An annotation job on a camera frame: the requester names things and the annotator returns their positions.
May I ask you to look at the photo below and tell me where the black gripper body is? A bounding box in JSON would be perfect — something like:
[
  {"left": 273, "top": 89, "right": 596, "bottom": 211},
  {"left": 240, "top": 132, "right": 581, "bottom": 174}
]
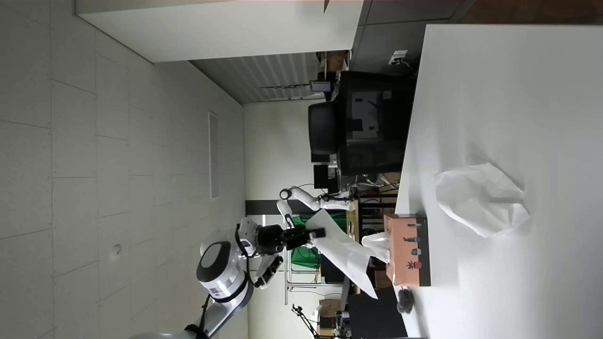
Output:
[{"left": 256, "top": 223, "right": 311, "bottom": 255}]

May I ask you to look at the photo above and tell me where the white tissue sheet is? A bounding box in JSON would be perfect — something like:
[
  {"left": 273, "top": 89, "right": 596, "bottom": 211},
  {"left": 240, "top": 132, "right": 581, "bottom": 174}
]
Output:
[{"left": 305, "top": 209, "right": 381, "bottom": 302}]

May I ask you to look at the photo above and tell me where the pink tissue box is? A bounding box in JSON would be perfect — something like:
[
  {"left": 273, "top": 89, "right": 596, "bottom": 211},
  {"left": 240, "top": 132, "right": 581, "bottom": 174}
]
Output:
[{"left": 383, "top": 213, "right": 434, "bottom": 288}]

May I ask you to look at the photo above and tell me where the crumpled white tissue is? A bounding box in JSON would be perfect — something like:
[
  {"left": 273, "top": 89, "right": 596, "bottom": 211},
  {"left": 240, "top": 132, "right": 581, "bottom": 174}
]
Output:
[{"left": 434, "top": 162, "right": 533, "bottom": 239}]

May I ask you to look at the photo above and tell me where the green cloth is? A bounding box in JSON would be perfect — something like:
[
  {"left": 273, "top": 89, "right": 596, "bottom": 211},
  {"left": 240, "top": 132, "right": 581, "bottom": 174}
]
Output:
[{"left": 287, "top": 211, "right": 349, "bottom": 270}]

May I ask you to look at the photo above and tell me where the dark bookshelf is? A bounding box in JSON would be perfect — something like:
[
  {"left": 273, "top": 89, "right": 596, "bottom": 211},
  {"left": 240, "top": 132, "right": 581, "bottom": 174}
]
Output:
[{"left": 354, "top": 172, "right": 402, "bottom": 241}]

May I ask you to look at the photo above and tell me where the small grey knob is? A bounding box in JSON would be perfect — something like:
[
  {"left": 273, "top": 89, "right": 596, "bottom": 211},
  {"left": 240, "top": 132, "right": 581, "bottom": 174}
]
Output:
[{"left": 396, "top": 288, "right": 417, "bottom": 317}]

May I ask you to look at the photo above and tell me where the large black monitor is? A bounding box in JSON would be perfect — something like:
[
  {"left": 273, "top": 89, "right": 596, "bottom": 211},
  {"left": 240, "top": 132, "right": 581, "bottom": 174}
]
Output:
[{"left": 307, "top": 70, "right": 419, "bottom": 179}]

